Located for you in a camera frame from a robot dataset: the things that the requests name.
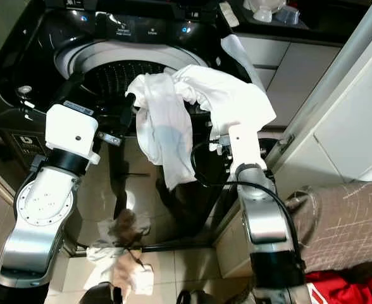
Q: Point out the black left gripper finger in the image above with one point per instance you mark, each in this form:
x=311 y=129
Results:
x=76 y=88
x=124 y=113

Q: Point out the large white garment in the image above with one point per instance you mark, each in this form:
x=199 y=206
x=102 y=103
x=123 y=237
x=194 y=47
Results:
x=167 y=126

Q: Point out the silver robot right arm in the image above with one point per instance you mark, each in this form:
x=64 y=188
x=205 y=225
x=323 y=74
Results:
x=265 y=221

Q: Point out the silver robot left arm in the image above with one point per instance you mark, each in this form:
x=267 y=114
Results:
x=40 y=221

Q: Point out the black top-load washing machine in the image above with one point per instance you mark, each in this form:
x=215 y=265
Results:
x=21 y=50

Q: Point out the silver washer knob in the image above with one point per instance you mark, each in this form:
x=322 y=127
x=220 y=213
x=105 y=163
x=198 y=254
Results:
x=24 y=93

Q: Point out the dark glass washer lid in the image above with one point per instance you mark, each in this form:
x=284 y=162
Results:
x=116 y=5

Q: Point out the brown furry cloth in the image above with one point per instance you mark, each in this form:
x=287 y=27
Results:
x=130 y=229

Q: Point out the white cabinet dark countertop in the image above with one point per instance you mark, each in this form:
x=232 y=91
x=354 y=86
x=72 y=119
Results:
x=300 y=63

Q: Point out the white tall cabinet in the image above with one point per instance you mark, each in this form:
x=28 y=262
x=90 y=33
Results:
x=338 y=126

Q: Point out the grey plaid laundry hamper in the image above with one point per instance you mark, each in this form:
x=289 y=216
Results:
x=344 y=221

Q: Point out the white crumpled cloth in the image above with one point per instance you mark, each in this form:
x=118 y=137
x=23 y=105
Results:
x=142 y=278

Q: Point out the black robot right leg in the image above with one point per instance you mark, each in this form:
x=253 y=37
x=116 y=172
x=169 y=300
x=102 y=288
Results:
x=193 y=297

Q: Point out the black robot leg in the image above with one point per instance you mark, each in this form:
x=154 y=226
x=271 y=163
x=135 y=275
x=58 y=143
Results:
x=193 y=297
x=99 y=294

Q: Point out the black robot left leg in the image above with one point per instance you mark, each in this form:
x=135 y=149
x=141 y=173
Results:
x=99 y=294

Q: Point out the red garment white stripes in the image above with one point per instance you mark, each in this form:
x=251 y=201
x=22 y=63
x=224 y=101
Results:
x=350 y=290

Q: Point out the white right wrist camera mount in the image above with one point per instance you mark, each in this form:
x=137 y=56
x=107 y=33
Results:
x=243 y=145

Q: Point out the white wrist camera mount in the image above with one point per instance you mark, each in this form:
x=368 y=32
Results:
x=243 y=145
x=72 y=130

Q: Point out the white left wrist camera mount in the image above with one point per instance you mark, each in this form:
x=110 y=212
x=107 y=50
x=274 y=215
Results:
x=72 y=130

